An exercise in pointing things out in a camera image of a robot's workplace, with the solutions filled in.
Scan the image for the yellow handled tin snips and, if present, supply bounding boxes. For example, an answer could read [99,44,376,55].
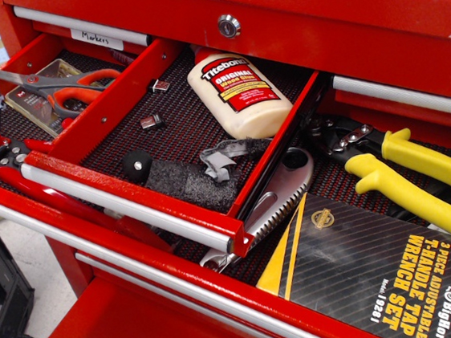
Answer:
[307,115,451,234]

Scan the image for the silver cabinet lock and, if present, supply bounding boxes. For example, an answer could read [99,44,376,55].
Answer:
[217,14,242,39]

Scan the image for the red tool chest cabinet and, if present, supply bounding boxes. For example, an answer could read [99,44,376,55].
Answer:
[0,0,451,125]

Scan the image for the red handled wire stripper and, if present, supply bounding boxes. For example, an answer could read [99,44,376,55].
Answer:
[0,134,172,253]

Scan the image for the Titebond wood glue bottle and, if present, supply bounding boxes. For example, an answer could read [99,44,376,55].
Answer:
[187,45,293,140]

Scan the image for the small open red drawer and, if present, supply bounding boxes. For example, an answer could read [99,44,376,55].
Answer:
[22,39,325,255]

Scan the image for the clear drill bit case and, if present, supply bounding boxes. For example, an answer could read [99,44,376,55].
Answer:
[0,54,112,143]

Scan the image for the wide open red drawer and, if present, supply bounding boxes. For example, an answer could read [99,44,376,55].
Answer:
[0,0,451,338]

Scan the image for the small black clip lower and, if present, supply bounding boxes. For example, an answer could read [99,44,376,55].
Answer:
[140,113,165,131]

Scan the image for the small black clip upper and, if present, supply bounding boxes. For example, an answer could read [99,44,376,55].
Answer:
[148,79,170,93]

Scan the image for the red grey handled scissors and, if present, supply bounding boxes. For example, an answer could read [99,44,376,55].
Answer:
[0,68,121,119]

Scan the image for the small black clip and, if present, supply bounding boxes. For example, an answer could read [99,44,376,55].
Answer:
[148,79,170,93]
[140,113,165,131]

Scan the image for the white markers label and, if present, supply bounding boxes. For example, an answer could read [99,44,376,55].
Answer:
[70,28,124,51]

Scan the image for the crumpled grey tape piece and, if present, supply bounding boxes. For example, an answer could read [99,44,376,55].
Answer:
[199,137,272,183]

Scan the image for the silver folding saw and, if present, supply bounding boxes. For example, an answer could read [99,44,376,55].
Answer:
[188,145,326,275]

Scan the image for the black yellow tap wrench box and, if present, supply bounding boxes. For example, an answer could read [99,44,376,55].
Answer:
[257,194,451,338]

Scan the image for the black round knob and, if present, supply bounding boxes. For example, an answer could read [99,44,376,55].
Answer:
[121,149,153,184]

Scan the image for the bottom open red drawer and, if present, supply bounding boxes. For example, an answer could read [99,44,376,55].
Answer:
[26,258,292,338]

